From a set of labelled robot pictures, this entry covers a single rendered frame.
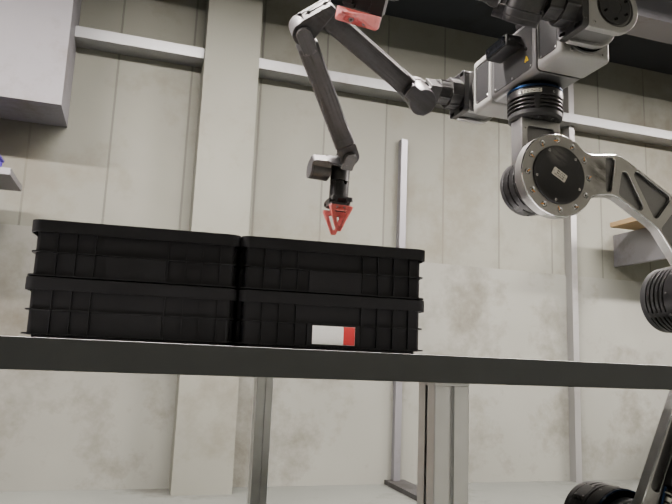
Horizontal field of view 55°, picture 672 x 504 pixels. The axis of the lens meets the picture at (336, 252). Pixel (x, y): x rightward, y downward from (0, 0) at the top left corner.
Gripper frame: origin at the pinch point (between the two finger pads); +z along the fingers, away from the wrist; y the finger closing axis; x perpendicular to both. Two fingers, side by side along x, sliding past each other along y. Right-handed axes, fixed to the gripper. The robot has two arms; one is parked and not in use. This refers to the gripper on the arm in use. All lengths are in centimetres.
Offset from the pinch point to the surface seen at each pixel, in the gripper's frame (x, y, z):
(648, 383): 34, 89, 38
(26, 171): -127, -173, -48
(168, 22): -66, -177, -147
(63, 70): -110, -141, -93
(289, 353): -27, 93, 38
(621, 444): 246, -195, 76
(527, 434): 176, -191, 72
